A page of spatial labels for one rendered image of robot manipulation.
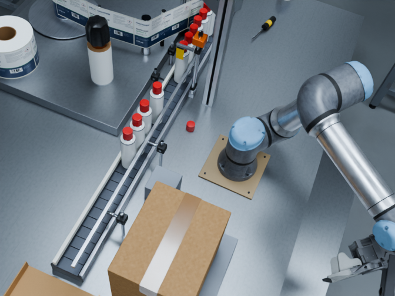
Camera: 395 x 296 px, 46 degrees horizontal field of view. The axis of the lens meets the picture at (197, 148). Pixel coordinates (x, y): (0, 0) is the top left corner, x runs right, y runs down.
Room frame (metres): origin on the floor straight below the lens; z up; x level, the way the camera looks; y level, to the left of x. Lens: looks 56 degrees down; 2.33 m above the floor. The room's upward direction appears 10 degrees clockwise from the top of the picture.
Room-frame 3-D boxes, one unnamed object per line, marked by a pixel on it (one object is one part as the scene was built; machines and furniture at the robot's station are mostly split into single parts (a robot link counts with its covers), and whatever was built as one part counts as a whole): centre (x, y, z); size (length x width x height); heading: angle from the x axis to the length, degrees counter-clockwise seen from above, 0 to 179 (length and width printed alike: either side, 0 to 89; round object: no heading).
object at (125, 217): (0.62, 0.22, 0.91); 0.07 x 0.03 x 0.17; 76
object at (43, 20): (1.56, 0.68, 0.89); 0.31 x 0.31 x 0.01
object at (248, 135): (0.98, -0.16, 1.00); 0.13 x 0.12 x 0.14; 129
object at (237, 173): (0.97, -0.16, 0.89); 0.15 x 0.15 x 0.10
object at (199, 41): (1.24, 0.09, 1.05); 0.10 x 0.04 x 0.33; 76
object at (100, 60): (1.24, 0.43, 1.03); 0.09 x 0.09 x 0.30
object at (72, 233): (0.97, 0.24, 0.91); 1.07 x 0.01 x 0.02; 166
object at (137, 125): (0.92, 0.21, 0.98); 0.05 x 0.05 x 0.20
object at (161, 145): (0.91, 0.14, 0.91); 0.07 x 0.03 x 0.17; 76
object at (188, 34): (1.36, 0.11, 0.98); 0.05 x 0.05 x 0.20
